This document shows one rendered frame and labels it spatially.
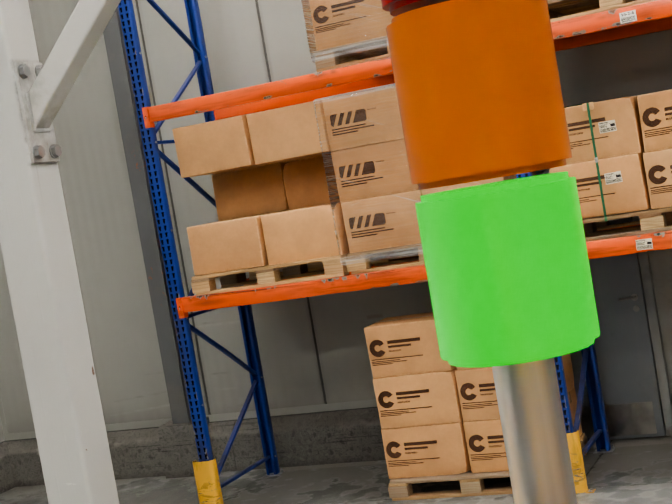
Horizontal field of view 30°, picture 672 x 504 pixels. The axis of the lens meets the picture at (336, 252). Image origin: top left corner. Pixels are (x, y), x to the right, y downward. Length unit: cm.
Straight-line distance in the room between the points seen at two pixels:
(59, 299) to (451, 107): 257
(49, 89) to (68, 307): 50
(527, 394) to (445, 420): 825
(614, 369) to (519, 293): 919
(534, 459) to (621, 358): 914
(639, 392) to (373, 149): 275
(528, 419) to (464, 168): 8
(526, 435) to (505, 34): 12
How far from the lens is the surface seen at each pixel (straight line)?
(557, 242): 37
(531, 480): 40
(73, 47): 287
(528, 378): 39
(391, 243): 847
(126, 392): 1127
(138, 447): 1115
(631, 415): 961
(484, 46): 37
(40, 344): 294
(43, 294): 291
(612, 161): 812
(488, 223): 37
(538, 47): 38
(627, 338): 949
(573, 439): 829
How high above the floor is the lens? 222
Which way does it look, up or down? 3 degrees down
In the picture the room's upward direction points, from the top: 10 degrees counter-clockwise
